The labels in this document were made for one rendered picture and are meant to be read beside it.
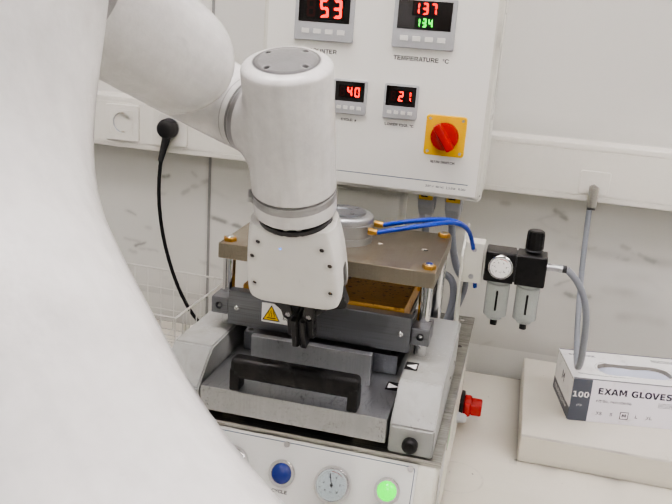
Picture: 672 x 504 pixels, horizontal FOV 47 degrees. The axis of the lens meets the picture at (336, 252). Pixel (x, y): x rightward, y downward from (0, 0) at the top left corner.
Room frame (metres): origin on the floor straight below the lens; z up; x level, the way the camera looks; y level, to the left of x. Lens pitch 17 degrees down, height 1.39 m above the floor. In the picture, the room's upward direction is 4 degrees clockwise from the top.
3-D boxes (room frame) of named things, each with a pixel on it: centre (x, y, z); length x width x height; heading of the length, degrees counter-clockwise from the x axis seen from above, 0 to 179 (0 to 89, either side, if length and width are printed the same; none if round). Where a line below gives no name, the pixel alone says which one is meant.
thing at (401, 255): (1.00, -0.03, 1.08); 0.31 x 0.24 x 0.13; 77
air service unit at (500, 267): (1.05, -0.25, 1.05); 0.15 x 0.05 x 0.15; 77
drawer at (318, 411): (0.93, 0.00, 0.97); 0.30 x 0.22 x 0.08; 167
